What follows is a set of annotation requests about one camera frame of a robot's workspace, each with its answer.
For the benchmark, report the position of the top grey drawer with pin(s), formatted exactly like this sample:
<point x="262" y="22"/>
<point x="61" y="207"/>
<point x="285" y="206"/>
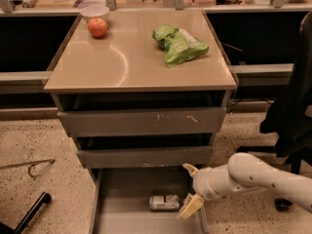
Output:
<point x="142" y="122"/>

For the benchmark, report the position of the red apple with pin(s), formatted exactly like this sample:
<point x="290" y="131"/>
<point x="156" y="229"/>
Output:
<point x="97" y="27"/>

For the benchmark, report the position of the metal hooked rod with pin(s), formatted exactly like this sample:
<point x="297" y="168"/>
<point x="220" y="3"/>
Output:
<point x="30" y="165"/>

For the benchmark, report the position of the grey drawer cabinet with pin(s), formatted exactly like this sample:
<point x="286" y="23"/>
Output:
<point x="126" y="71"/>

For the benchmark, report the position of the grey drawer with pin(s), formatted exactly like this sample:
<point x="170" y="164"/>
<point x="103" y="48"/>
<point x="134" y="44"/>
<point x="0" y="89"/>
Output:
<point x="122" y="202"/>
<point x="144" y="157"/>
<point x="142" y="122"/>

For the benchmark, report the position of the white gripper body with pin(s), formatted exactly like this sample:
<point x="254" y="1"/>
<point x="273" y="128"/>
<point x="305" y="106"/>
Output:
<point x="202" y="183"/>

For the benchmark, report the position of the green chip bag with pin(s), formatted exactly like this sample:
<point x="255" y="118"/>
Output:
<point x="178" y="45"/>

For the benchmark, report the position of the bottom grey drawer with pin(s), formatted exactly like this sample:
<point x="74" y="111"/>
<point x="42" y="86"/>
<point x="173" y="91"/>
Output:
<point x="122" y="202"/>

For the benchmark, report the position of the middle grey drawer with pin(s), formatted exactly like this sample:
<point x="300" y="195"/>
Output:
<point x="144" y="157"/>

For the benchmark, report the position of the black office chair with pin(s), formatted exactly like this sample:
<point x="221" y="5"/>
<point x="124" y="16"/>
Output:
<point x="290" y="114"/>

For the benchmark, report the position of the black chair leg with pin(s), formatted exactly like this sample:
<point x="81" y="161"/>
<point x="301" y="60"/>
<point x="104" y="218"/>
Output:
<point x="45" y="198"/>

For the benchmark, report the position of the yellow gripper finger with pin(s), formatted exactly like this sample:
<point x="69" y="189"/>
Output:
<point x="192" y="204"/>
<point x="192" y="170"/>

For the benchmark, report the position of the white bowl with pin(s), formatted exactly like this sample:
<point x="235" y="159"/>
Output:
<point x="95" y="11"/>

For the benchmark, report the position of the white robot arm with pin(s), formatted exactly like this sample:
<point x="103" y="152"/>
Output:
<point x="244" y="173"/>

